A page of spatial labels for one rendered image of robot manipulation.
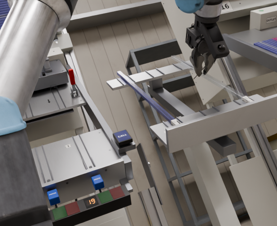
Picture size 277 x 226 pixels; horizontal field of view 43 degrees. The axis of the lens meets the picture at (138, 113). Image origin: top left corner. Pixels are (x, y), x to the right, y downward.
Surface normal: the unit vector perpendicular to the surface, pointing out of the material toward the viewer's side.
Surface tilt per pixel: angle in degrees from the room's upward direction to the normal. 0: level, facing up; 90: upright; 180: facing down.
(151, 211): 90
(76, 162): 47
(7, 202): 90
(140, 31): 90
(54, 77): 136
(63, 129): 90
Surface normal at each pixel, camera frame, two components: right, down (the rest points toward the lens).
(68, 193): 0.38, 0.46
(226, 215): 0.21, -0.30
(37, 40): 0.74, -0.24
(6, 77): 0.40, -0.42
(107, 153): -0.08, -0.84
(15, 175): 0.77, -0.40
